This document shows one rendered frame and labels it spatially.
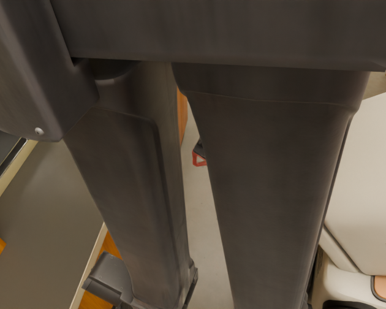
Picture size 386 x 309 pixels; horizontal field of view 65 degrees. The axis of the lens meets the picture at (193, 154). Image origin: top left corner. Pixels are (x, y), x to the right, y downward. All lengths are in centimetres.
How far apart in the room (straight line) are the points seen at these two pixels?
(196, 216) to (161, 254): 163
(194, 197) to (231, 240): 176
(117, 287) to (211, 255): 134
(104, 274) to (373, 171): 35
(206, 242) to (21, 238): 114
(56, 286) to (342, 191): 61
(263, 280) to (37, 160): 86
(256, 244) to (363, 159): 25
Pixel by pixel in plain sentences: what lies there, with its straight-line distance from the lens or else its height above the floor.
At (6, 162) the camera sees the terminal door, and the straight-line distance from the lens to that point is 93.
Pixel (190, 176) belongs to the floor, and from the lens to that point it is 202.
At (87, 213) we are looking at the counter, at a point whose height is 94.
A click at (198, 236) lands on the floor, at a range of 180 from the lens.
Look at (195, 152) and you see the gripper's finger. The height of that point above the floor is 106.
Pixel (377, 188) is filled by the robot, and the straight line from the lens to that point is 36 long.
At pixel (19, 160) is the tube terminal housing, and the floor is 96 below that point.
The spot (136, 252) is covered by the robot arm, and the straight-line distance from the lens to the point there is 25.
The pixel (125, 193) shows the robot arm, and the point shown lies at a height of 148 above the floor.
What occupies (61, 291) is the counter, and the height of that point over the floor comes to 94.
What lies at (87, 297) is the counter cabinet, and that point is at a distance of 90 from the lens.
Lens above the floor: 162
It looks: 49 degrees down
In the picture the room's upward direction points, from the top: straight up
